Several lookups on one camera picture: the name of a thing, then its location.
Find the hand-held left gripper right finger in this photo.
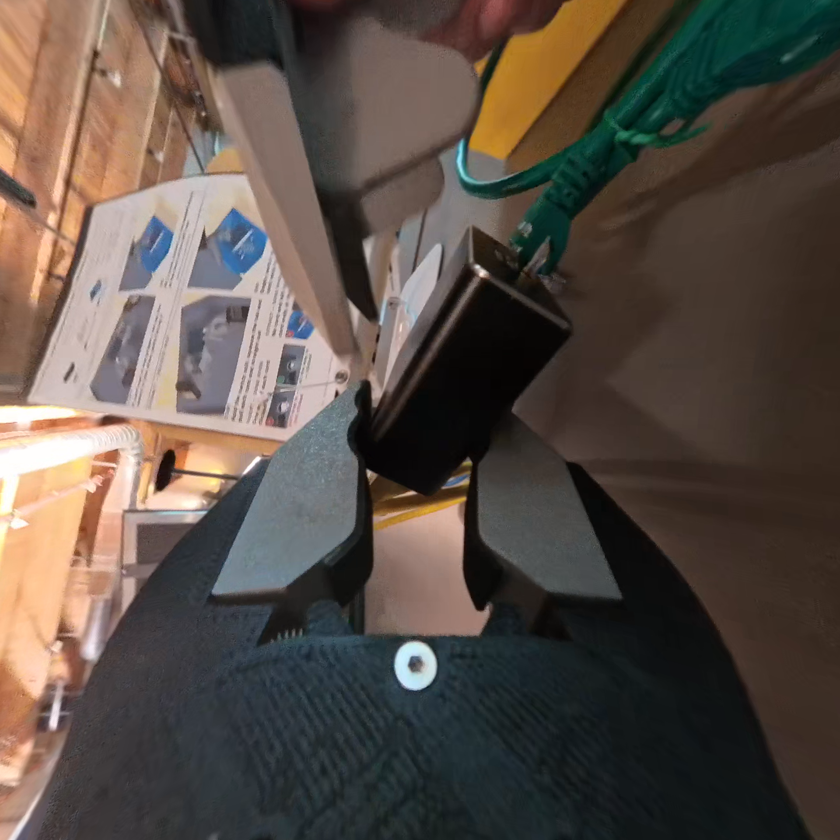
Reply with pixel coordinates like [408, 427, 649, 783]
[462, 413, 623, 613]

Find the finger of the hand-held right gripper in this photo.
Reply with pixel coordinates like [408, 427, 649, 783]
[289, 13, 481, 238]
[215, 59, 379, 361]

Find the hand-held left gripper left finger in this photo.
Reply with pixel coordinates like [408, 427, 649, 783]
[210, 381, 375, 608]

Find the yellow ethernet cable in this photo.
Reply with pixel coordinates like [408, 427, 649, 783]
[371, 459, 475, 531]

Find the yellow plastic bin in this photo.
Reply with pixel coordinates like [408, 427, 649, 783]
[469, 0, 634, 158]

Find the black network switch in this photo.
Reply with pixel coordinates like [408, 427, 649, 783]
[369, 225, 573, 496]

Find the green ethernet cable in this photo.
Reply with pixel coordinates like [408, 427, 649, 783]
[456, 0, 840, 278]

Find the person's right hand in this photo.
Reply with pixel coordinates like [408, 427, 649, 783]
[420, 0, 572, 63]

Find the printed instruction sheet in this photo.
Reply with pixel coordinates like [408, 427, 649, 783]
[26, 172, 349, 442]

